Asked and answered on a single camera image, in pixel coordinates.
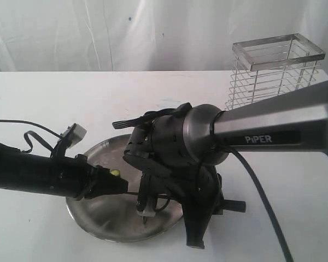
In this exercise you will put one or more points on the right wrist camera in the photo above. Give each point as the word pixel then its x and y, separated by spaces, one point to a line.
pixel 148 196

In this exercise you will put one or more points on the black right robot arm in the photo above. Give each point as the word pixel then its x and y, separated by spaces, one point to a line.
pixel 177 149

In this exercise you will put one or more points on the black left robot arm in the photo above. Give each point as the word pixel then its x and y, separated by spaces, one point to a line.
pixel 61 176

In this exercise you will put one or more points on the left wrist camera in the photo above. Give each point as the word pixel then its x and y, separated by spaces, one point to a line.
pixel 72 136

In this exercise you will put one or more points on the black kitchen knife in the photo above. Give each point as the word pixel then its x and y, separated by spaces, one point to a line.
pixel 132 193

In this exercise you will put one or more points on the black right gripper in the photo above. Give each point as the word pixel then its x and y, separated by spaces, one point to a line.
pixel 198 189

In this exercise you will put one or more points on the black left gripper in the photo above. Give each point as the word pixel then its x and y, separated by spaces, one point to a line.
pixel 95 180

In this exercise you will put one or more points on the wire metal basket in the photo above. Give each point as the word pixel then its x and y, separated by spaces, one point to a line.
pixel 269 67

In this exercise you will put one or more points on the round steel plate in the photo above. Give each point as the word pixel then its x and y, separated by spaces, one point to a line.
pixel 114 217

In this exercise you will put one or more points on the white backdrop curtain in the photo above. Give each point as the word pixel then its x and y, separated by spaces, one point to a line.
pixel 146 35

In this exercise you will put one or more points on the round cut cucumber slice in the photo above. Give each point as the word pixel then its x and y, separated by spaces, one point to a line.
pixel 115 172

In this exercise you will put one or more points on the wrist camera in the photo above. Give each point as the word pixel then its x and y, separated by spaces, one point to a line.
pixel 72 136
pixel 148 196

